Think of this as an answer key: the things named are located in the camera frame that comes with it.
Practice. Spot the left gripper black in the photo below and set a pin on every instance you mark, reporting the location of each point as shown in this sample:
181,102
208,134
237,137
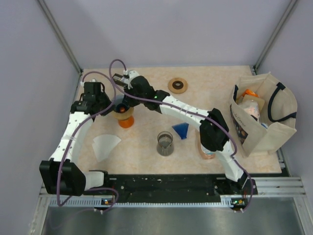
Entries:
104,95

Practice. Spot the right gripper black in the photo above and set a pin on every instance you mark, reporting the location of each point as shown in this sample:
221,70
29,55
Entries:
128,102

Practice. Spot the blue cone dripper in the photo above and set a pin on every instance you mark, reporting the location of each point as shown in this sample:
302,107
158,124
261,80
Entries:
118,103
181,129

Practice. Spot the wooden ring dripper holder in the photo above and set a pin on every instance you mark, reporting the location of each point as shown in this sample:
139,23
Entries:
124,115

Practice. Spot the white paper coffee filter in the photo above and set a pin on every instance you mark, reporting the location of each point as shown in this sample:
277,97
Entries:
103,145

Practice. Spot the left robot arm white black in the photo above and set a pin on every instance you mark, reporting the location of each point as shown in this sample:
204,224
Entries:
60,173

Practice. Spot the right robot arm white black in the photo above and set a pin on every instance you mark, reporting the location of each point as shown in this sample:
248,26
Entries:
212,127

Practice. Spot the black rectangular box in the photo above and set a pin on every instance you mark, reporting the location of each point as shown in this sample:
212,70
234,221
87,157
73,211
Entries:
120,80

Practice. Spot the orange glass carafe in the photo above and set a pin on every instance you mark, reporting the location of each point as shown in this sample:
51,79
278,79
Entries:
128,122

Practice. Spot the glass flask carafe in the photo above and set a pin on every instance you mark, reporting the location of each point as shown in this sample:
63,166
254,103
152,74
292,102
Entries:
165,146

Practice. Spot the orange soap bottle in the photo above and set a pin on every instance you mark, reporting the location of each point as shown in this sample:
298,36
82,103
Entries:
204,153

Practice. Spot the orange capped bottle in bag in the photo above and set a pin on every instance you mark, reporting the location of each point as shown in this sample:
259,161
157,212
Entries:
249,92

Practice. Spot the beige tote bag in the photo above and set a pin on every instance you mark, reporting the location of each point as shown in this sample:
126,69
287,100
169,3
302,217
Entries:
276,123

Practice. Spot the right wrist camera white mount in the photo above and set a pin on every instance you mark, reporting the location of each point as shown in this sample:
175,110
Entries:
129,75

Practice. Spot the left aluminium frame post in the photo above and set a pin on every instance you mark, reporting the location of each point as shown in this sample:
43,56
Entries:
59,35

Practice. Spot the aluminium frame post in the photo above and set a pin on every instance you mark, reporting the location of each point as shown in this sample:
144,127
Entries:
59,35
274,36

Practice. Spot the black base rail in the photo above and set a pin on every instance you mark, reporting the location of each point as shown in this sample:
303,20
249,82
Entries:
165,188

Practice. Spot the grey cable duct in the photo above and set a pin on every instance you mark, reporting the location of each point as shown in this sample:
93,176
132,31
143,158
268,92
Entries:
106,201

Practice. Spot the right aluminium frame post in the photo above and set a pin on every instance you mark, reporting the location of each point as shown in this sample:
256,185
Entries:
274,36

